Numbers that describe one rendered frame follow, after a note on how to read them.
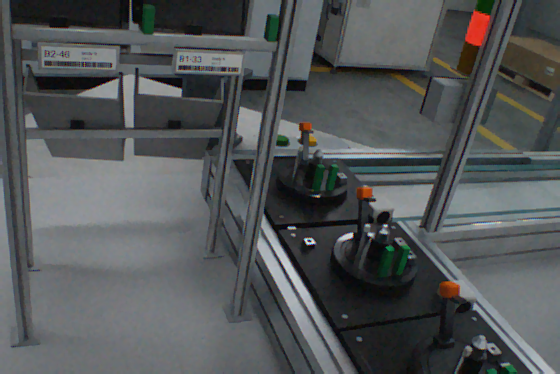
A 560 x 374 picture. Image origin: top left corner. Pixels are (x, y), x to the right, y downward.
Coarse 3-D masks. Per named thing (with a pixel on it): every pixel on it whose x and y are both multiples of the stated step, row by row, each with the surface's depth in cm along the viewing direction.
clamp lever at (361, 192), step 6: (360, 192) 90; (366, 192) 90; (360, 198) 90; (366, 198) 89; (372, 198) 89; (360, 204) 91; (366, 204) 90; (360, 210) 91; (366, 210) 91; (360, 216) 91; (366, 216) 91; (360, 222) 91; (366, 222) 91; (360, 228) 91
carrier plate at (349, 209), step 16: (240, 160) 114; (288, 160) 118; (336, 160) 121; (272, 176) 110; (352, 176) 116; (272, 192) 105; (352, 192) 110; (272, 208) 100; (288, 208) 100; (304, 208) 101; (320, 208) 102; (336, 208) 103; (352, 208) 104; (272, 224) 96; (288, 224) 96; (304, 224) 97; (320, 224) 99; (336, 224) 100; (352, 224) 101
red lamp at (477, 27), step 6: (474, 12) 88; (474, 18) 88; (480, 18) 87; (486, 18) 86; (474, 24) 88; (480, 24) 87; (486, 24) 87; (468, 30) 90; (474, 30) 88; (480, 30) 87; (468, 36) 89; (474, 36) 88; (480, 36) 88; (468, 42) 90; (474, 42) 89; (480, 42) 88
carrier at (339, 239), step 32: (384, 224) 85; (320, 256) 89; (352, 256) 87; (384, 256) 82; (416, 256) 94; (320, 288) 82; (352, 288) 83; (384, 288) 82; (416, 288) 86; (352, 320) 77; (384, 320) 78
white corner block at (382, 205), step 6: (378, 198) 105; (384, 198) 106; (372, 204) 103; (378, 204) 103; (384, 204) 104; (390, 204) 104; (372, 210) 102; (378, 210) 102; (384, 210) 102; (390, 210) 103; (372, 216) 103; (378, 216) 103; (384, 216) 103; (390, 216) 104; (378, 222) 103; (384, 222) 104
